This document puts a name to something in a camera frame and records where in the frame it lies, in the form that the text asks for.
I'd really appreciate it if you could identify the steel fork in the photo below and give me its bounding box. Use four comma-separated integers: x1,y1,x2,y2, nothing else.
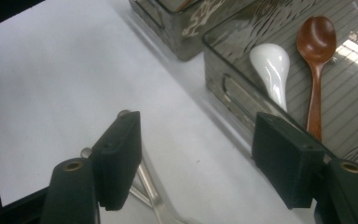
135,160,201,224

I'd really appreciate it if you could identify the brown wooden chopstick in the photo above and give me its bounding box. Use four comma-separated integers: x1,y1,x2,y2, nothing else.
174,0,196,12

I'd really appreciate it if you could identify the brown wooden spoon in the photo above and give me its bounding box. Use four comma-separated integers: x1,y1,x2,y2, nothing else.
296,15,337,144

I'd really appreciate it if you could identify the white ceramic soup spoon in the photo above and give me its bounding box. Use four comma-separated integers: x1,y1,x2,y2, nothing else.
249,42,291,113

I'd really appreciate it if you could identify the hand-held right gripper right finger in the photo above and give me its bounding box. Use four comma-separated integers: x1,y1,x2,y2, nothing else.
251,111,328,210

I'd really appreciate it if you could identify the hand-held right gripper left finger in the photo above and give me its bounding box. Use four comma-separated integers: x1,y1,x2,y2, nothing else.
80,109,143,212

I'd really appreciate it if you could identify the smoked clear plastic bin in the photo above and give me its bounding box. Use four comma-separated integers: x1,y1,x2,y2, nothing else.
202,0,358,175
129,0,255,62

